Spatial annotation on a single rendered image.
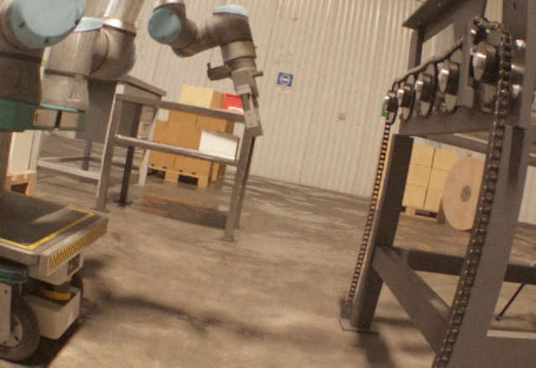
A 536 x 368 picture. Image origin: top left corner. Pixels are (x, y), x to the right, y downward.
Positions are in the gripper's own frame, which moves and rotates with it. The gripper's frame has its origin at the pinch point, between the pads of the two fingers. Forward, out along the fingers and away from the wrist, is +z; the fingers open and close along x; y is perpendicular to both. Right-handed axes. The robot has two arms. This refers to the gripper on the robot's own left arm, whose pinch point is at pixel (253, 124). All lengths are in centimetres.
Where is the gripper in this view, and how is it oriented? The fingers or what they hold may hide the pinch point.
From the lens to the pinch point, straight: 165.1
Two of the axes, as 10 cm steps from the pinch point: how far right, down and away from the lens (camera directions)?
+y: 9.7, -2.1, -0.9
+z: 2.0, 9.7, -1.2
